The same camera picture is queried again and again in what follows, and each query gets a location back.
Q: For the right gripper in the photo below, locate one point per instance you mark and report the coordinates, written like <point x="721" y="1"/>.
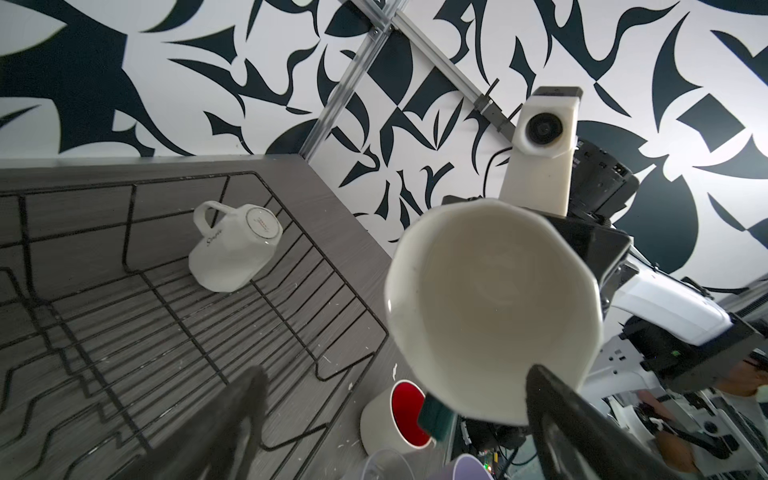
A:
<point x="604" y="250"/>

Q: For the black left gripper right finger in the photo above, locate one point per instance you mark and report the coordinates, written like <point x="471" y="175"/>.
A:
<point x="574" y="441"/>

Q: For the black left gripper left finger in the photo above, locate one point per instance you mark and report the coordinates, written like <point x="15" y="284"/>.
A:
<point x="220" y="441"/>

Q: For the green mug cream inside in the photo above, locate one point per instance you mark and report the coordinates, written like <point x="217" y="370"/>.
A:
<point x="479" y="292"/>

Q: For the white ceramic mug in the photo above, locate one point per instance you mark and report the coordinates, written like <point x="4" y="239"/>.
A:
<point x="236" y="244"/>

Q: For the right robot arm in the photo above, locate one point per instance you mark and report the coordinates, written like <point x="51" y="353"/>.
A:
<point x="675" y="368"/>

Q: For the purple plastic cup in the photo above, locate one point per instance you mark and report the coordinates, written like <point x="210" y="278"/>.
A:
<point x="464" y="467"/>

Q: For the clear glass cup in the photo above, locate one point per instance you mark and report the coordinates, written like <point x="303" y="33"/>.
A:
<point x="381" y="465"/>

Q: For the red inside white mug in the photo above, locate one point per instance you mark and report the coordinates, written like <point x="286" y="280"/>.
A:
<point x="390" y="420"/>

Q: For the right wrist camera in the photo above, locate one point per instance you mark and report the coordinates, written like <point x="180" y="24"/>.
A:
<point x="538" y="174"/>

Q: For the black wire dish rack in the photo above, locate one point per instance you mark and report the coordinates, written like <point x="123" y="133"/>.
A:
<point x="109" y="345"/>

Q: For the wall hook rail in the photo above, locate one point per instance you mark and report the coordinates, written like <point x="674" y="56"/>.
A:
<point x="493" y="113"/>

